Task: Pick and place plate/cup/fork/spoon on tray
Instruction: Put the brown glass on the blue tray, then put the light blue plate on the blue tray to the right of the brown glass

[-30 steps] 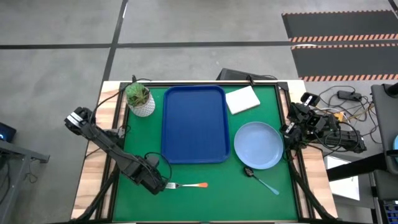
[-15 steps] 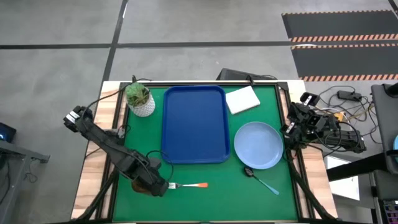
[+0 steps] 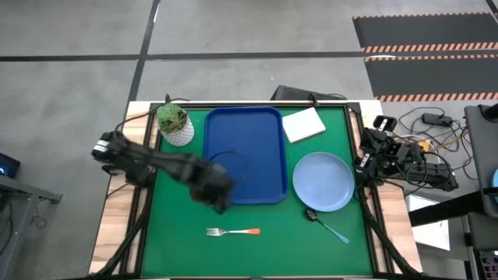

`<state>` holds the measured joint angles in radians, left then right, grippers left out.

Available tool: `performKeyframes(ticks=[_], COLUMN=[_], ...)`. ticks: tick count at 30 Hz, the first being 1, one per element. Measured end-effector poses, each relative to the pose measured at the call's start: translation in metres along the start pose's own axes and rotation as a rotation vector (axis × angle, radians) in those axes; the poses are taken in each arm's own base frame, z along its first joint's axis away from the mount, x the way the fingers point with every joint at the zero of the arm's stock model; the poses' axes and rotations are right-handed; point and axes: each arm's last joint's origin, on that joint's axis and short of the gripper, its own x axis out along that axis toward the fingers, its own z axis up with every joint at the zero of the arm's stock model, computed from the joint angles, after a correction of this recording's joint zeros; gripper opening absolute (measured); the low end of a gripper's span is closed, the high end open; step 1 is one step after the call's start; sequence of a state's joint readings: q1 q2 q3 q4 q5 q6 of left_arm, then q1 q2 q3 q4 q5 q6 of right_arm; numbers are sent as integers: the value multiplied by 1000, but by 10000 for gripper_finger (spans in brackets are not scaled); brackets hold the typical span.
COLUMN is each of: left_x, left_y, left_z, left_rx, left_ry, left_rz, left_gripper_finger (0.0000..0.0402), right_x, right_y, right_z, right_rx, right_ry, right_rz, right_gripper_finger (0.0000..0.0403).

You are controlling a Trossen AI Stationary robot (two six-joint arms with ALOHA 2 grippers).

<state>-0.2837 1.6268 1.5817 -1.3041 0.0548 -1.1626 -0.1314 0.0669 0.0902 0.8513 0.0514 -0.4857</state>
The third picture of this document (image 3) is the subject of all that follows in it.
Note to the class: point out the black floor mat orange-striped edge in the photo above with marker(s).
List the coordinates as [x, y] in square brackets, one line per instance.
[424, 31]
[432, 75]

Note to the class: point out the black power adapter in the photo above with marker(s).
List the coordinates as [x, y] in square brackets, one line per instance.
[437, 118]

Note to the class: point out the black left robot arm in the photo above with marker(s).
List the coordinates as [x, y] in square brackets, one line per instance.
[155, 163]

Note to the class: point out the green table mat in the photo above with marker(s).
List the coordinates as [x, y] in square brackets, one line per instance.
[272, 253]

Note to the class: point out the potted plant white patterned pot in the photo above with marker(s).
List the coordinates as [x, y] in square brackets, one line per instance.
[177, 126]

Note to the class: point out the black aluminium rig frame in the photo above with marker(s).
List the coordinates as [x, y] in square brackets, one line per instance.
[253, 104]

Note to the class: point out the black flat device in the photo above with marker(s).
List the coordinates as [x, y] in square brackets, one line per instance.
[295, 93]

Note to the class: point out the grey metal desk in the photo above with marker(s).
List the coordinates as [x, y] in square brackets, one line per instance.
[15, 218]

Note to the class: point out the black device blue light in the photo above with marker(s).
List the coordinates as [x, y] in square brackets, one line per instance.
[8, 165]

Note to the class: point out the white square pad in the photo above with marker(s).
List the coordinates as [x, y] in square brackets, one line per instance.
[303, 124]

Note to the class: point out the dark blue plastic tray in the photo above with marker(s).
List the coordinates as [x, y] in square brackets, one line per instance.
[249, 140]

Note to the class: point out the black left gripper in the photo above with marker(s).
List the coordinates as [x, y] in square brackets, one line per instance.
[208, 180]

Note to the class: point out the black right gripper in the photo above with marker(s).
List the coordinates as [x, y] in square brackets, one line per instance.
[379, 144]

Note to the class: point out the white box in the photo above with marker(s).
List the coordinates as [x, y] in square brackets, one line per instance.
[430, 233]

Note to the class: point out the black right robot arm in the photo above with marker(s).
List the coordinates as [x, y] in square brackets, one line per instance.
[428, 177]

